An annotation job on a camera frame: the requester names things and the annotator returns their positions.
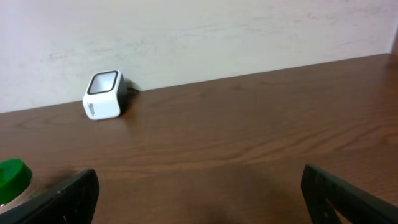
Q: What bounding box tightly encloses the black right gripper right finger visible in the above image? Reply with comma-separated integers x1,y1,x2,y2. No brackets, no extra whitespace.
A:
301,164,397,224

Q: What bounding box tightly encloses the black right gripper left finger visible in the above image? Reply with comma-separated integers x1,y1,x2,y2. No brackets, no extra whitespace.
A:
1,169,100,224

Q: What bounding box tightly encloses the green lid jar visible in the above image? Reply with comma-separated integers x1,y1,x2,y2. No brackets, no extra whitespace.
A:
1,159,41,213

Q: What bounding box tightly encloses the white barcode scanner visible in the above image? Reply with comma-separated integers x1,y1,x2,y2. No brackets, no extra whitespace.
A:
82,70,129,120

